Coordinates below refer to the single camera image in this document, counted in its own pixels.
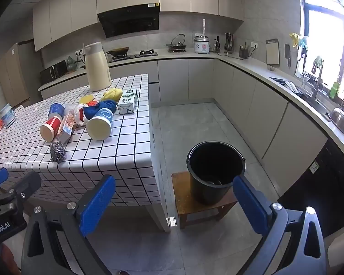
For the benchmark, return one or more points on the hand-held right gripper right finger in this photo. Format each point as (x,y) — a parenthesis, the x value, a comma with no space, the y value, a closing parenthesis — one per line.
(249,206)

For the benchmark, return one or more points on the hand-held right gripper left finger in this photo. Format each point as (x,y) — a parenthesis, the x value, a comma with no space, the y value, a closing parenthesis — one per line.
(97,203)

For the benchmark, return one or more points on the steel wool scrubber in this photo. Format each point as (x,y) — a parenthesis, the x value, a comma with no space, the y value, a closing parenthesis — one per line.
(58,151)

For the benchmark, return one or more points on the black plastic bucket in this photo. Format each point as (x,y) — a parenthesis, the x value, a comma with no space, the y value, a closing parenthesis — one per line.
(215,163)

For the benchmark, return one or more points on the red paper cup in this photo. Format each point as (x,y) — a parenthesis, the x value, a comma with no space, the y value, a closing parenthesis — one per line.
(51,126)

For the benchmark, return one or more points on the orange snack packet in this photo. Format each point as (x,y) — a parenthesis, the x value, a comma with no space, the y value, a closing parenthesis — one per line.
(67,127)

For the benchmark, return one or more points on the cream cup with blue label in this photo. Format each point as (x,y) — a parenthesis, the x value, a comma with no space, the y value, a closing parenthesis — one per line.
(99,126)

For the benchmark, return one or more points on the blue paper cup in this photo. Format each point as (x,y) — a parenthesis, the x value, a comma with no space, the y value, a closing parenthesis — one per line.
(56,109)

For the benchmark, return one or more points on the clear plastic bag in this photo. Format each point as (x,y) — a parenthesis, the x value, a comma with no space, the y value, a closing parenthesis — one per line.
(69,110)

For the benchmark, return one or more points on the blue cloth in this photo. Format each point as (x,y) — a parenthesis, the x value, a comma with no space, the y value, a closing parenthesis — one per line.
(96,111)

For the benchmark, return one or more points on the green and white milk carton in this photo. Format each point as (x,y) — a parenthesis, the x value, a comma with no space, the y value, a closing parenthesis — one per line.
(126,106)

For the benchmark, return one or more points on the yellow sponge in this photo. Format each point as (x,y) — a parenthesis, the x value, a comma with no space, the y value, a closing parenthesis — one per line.
(85,98)

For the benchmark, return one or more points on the yellow cloth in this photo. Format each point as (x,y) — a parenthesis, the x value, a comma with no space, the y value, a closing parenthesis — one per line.
(113,93)

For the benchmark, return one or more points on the light blue tin can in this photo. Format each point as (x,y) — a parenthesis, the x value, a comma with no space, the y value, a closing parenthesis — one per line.
(8,116)

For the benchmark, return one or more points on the white checked tablecloth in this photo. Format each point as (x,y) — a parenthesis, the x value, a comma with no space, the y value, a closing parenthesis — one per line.
(126,149)

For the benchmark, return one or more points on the brown wooden stool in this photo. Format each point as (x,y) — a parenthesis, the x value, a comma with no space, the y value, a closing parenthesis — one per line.
(183,200)

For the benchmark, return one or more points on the white kitchen island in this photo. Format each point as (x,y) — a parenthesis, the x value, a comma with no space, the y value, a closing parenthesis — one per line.
(157,163)

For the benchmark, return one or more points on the dark red shoe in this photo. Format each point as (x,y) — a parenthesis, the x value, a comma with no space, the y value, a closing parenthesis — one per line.
(125,272)

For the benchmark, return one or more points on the black built-in dishwasher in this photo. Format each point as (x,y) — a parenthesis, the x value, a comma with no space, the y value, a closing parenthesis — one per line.
(326,189)

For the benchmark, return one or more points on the beige refrigerator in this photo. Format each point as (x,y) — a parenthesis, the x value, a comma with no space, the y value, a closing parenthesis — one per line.
(13,74)

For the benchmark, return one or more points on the black microwave oven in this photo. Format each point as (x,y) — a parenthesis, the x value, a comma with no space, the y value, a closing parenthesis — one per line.
(53,73)

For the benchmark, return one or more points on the green ceramic vase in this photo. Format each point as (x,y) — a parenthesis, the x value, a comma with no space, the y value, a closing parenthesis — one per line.
(70,65)

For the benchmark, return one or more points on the metal mixing bowl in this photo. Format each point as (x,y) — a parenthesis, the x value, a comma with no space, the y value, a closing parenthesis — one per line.
(341,120)

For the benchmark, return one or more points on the steel kitchen sink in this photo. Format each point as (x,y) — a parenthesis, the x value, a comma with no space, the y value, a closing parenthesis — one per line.
(292,87)

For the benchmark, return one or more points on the cream thermos jug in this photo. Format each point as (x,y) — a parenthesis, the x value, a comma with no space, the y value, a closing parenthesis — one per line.
(97,71)

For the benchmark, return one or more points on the grey base cabinets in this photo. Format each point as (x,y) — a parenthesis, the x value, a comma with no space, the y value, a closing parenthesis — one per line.
(200,77)

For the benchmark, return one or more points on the small metal cup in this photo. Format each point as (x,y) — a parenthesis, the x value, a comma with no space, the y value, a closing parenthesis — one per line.
(271,67)

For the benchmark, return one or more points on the metal kitchen faucet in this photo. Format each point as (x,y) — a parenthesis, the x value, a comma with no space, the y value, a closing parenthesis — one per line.
(316,83)

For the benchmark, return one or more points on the green plastic bottle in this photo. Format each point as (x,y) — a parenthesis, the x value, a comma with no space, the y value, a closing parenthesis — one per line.
(334,90)

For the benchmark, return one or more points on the black wok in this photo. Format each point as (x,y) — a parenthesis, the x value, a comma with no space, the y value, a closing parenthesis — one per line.
(119,51)

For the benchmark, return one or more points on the black utensil holder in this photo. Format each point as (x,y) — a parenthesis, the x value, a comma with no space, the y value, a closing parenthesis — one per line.
(243,53)

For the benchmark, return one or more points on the beige cutting board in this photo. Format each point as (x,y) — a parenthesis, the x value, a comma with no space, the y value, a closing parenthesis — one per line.
(272,53)

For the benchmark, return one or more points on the black cleaver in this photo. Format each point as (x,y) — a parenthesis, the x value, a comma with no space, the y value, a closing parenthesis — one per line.
(287,53)

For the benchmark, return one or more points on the black gas stove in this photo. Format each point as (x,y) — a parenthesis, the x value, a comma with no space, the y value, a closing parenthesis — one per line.
(147,53)

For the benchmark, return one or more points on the green cloth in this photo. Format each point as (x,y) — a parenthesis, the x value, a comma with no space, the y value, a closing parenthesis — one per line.
(318,61)

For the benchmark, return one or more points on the dark glass bottle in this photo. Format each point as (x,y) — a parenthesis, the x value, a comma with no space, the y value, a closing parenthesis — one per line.
(217,45)

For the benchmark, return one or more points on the white rice cooker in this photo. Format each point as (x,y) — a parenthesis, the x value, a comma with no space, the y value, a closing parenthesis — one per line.
(202,47)

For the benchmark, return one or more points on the blue rubber glove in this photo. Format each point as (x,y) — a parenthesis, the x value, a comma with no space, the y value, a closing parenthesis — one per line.
(304,43)

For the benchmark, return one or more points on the yellow rubber glove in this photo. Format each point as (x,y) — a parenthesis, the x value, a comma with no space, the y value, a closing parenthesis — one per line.
(295,38)

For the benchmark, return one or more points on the black range hood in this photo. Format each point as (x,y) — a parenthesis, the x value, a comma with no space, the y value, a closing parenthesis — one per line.
(129,20)

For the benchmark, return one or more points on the white tube fixture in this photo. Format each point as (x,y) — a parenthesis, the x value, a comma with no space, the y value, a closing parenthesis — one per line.
(204,25)

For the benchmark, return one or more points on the kitchen window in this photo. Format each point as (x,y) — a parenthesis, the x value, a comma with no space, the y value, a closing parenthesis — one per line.
(326,34)

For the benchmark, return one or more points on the white wall socket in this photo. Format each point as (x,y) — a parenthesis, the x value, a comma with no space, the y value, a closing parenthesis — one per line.
(79,52)
(254,45)

